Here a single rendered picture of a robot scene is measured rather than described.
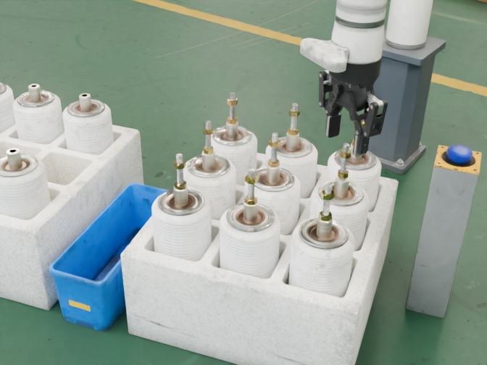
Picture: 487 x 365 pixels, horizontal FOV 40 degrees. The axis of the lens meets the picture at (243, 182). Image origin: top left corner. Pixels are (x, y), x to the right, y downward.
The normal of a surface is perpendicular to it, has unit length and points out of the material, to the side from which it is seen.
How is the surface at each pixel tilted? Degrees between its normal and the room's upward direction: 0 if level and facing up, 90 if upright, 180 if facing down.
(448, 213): 90
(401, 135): 90
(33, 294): 90
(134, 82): 0
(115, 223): 88
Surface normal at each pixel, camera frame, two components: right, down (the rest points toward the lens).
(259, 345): -0.33, 0.51
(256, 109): 0.02, -0.84
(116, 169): 0.94, 0.19
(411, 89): 0.16, 0.54
